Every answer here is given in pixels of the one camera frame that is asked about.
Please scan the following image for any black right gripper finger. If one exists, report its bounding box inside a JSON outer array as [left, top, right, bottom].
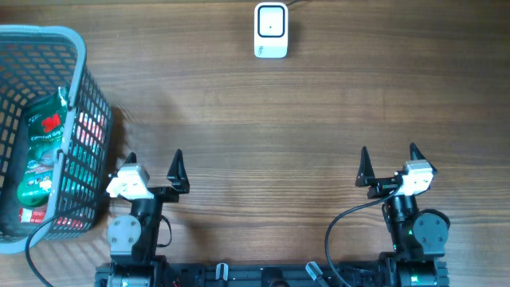
[[356, 146, 375, 180], [410, 142, 437, 174]]

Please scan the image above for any green 3M gloves package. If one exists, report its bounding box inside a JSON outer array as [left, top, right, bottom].
[[17, 87, 69, 207]]

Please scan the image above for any red white snack bar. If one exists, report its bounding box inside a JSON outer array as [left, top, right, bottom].
[[18, 207, 46, 224]]

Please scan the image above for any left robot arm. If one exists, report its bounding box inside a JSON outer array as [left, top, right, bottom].
[[95, 149, 190, 287]]

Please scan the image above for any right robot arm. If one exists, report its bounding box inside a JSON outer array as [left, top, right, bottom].
[[355, 143, 450, 287]]

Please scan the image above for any white barcode scanner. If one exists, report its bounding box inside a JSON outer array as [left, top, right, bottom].
[[253, 2, 289, 59]]

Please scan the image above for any grey plastic shopping basket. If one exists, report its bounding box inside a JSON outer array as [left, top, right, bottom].
[[1, 25, 113, 254]]

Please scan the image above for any black right camera cable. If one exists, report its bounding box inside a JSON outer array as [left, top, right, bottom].
[[324, 183, 403, 287]]

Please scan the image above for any black camera cable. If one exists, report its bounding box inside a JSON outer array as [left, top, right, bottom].
[[324, 183, 403, 287], [24, 202, 87, 287]]

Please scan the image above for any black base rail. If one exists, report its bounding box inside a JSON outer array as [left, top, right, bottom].
[[94, 261, 450, 287]]

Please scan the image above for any black left camera cable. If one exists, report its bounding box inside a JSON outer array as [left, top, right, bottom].
[[24, 202, 87, 287]]

